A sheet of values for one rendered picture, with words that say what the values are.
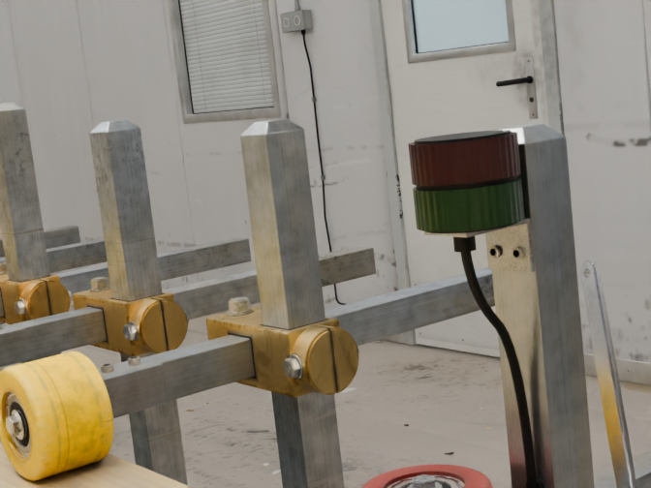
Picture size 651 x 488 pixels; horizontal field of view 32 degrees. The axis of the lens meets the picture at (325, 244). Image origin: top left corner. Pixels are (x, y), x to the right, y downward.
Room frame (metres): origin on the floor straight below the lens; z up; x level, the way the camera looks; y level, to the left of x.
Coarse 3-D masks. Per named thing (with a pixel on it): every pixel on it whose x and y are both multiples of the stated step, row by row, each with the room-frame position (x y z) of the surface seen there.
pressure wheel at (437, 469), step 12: (408, 468) 0.69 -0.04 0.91; (420, 468) 0.69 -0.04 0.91; (432, 468) 0.68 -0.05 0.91; (444, 468) 0.68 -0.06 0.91; (456, 468) 0.68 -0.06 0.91; (468, 468) 0.68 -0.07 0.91; (372, 480) 0.67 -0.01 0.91; (384, 480) 0.67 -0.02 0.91; (396, 480) 0.67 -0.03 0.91; (408, 480) 0.67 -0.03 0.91; (420, 480) 0.65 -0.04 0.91; (432, 480) 0.65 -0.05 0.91; (444, 480) 0.67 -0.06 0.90; (456, 480) 0.66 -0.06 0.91; (468, 480) 0.65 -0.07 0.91; (480, 480) 0.65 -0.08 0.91
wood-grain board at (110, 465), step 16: (0, 448) 0.85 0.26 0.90; (0, 464) 0.81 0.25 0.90; (96, 464) 0.79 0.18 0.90; (112, 464) 0.78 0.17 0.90; (128, 464) 0.78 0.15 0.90; (0, 480) 0.77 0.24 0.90; (16, 480) 0.77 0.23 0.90; (48, 480) 0.76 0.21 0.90; (64, 480) 0.76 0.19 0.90; (80, 480) 0.75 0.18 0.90; (96, 480) 0.75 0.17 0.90; (112, 480) 0.75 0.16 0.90; (128, 480) 0.74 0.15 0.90; (144, 480) 0.74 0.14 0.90; (160, 480) 0.74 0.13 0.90
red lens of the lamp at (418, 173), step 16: (416, 144) 0.62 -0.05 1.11; (432, 144) 0.61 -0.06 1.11; (448, 144) 0.61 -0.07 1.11; (464, 144) 0.60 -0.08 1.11; (480, 144) 0.60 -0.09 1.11; (496, 144) 0.61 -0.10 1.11; (512, 144) 0.62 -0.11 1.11; (416, 160) 0.62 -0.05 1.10; (432, 160) 0.61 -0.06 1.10; (448, 160) 0.61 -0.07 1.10; (464, 160) 0.60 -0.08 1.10; (480, 160) 0.60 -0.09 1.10; (496, 160) 0.61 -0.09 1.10; (512, 160) 0.62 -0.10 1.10; (416, 176) 0.62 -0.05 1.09; (432, 176) 0.61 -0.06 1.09; (448, 176) 0.61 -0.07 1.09; (464, 176) 0.60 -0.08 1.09; (480, 176) 0.60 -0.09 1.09; (496, 176) 0.61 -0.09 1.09
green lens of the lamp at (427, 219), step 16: (416, 192) 0.63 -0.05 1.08; (432, 192) 0.61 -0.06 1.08; (448, 192) 0.61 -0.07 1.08; (464, 192) 0.60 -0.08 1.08; (480, 192) 0.60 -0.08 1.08; (496, 192) 0.61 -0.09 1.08; (512, 192) 0.61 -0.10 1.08; (416, 208) 0.63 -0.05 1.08; (432, 208) 0.61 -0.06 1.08; (448, 208) 0.61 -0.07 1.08; (464, 208) 0.60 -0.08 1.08; (480, 208) 0.60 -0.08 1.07; (496, 208) 0.61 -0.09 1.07; (512, 208) 0.61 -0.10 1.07; (432, 224) 0.61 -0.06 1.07; (448, 224) 0.61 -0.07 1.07; (464, 224) 0.61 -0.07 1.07; (480, 224) 0.60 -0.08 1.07; (496, 224) 0.61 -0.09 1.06
